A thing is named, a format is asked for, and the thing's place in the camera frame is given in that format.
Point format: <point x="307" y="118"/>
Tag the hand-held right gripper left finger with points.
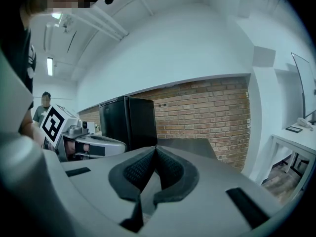
<point x="98" y="181"/>

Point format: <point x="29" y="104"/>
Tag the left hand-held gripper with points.
<point x="54" y="125"/>

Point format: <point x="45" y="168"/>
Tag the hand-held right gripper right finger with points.
<point x="209" y="189"/>

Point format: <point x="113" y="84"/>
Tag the person's left forearm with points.
<point x="27" y="122"/>

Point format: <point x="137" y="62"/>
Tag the person's left hand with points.
<point x="70" y="148"/>

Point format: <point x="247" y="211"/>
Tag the black mini fridge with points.
<point x="128" y="122"/>

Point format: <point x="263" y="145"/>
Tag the white table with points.
<point x="296" y="142"/>

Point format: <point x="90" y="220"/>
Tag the long ceiling light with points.
<point x="50" y="67"/>
<point x="56" y="15"/>

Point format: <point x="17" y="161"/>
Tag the white telephone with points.
<point x="304" y="122"/>

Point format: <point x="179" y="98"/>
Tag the white ceiling pipe bundle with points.
<point x="108" y="26"/>

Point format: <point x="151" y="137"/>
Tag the person's black shirt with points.
<point x="19" y="58"/>

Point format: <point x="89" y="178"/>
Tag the whiteboard on black stand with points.
<point x="308" y="88"/>

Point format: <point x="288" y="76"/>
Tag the black metal frame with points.
<point x="296" y="163"/>

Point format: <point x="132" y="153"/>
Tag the black picture frame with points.
<point x="293" y="129"/>

